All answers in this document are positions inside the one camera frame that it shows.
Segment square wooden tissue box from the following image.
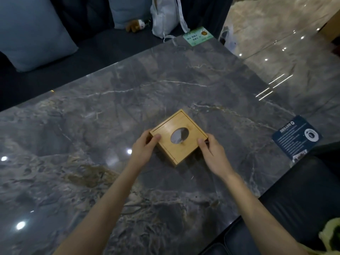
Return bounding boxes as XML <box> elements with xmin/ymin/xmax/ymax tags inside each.
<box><xmin>149</xmin><ymin>109</ymin><xmax>209</xmax><ymax>167</ymax></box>

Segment dark sofa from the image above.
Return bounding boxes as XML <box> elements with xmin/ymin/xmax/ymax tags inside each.
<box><xmin>0</xmin><ymin>0</ymin><xmax>234</xmax><ymax>112</ymax></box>

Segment black leather seat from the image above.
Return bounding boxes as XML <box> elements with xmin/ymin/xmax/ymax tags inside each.
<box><xmin>199</xmin><ymin>142</ymin><xmax>340</xmax><ymax>255</ymax></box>

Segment small light blue cushion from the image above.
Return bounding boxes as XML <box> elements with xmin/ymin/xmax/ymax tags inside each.
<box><xmin>107</xmin><ymin>0</ymin><xmax>154</xmax><ymax>30</ymax></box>

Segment dark blue printed card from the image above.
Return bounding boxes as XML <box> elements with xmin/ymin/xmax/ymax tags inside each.
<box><xmin>272</xmin><ymin>115</ymin><xmax>323</xmax><ymax>163</ymax></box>

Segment person's right forearm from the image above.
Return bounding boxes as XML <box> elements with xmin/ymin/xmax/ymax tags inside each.
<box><xmin>222</xmin><ymin>171</ymin><xmax>310</xmax><ymax>255</ymax></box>

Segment clear plastic bag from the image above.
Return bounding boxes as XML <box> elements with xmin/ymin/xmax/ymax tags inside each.
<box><xmin>218</xmin><ymin>23</ymin><xmax>237</xmax><ymax>54</ymax></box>

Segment white tote bag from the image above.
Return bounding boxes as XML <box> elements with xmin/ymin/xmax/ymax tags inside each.
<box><xmin>150</xmin><ymin>0</ymin><xmax>191</xmax><ymax>42</ymax></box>

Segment brown plush toy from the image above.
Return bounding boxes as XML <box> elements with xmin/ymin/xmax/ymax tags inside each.
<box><xmin>125</xmin><ymin>19</ymin><xmax>146</xmax><ymax>33</ymax></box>

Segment large light blue cushion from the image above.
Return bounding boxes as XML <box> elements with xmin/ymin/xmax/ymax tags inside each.
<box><xmin>0</xmin><ymin>0</ymin><xmax>79</xmax><ymax>73</ymax></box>

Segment person's left forearm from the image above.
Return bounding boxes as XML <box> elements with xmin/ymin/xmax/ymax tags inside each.
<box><xmin>53</xmin><ymin>164</ymin><xmax>142</xmax><ymax>255</ymax></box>

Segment yellow-green garment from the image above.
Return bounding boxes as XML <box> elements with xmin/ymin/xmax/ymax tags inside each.
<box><xmin>300</xmin><ymin>217</ymin><xmax>340</xmax><ymax>255</ymax></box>

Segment green printed card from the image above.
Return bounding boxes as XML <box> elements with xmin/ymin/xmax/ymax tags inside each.
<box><xmin>182</xmin><ymin>26</ymin><xmax>214</xmax><ymax>47</ymax></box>

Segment person's left hand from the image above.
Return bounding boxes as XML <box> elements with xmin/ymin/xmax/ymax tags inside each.
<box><xmin>128</xmin><ymin>129</ymin><xmax>161</xmax><ymax>172</ymax></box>

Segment person's right hand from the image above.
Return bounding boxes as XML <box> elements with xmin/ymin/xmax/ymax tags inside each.
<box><xmin>197</xmin><ymin>133</ymin><xmax>235</xmax><ymax>180</ymax></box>

